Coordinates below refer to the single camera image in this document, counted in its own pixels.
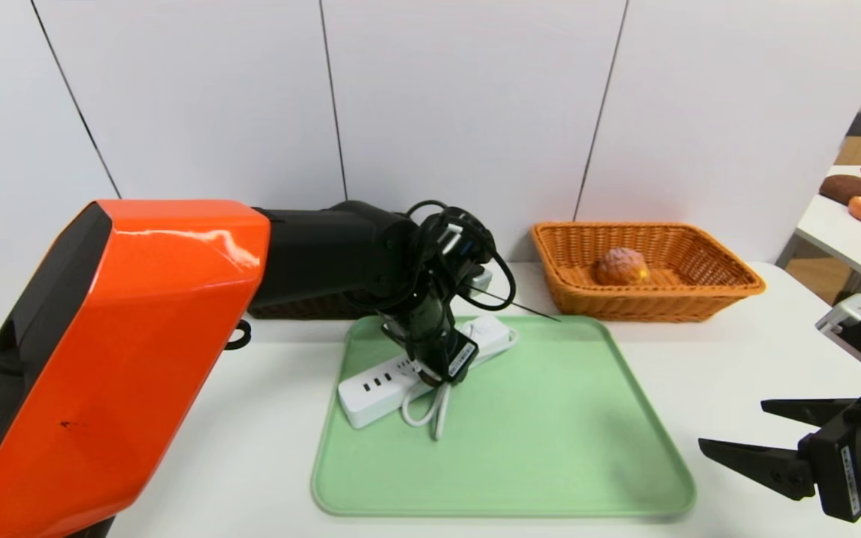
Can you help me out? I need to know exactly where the light green plastic tray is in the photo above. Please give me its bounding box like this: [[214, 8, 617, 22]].
[[312, 315, 698, 518]]

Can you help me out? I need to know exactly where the orange wicker basket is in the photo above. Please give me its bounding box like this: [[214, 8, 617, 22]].
[[532, 221, 767, 324]]

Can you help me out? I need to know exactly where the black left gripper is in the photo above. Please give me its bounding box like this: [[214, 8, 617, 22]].
[[407, 325, 480, 388]]

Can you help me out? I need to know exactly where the white power strip with cable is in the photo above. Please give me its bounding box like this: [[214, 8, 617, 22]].
[[337, 315, 519, 442]]

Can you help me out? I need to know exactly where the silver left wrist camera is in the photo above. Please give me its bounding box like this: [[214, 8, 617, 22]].
[[460, 265, 493, 297]]

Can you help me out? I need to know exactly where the brown cream puff bread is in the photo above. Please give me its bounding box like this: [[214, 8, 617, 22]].
[[596, 247, 652, 287]]

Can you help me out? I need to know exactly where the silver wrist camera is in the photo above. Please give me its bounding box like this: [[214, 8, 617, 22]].
[[815, 293, 861, 372], [460, 265, 493, 297]]

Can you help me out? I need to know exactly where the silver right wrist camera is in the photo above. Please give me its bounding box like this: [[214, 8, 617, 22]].
[[815, 293, 861, 372]]

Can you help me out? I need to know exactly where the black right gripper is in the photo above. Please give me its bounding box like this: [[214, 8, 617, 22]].
[[697, 390, 861, 523]]

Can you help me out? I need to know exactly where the dark brown bread loaf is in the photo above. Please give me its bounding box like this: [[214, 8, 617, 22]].
[[819, 175, 861, 208]]

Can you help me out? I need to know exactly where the dark brown wicker basket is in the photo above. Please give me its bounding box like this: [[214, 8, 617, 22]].
[[247, 291, 401, 321]]

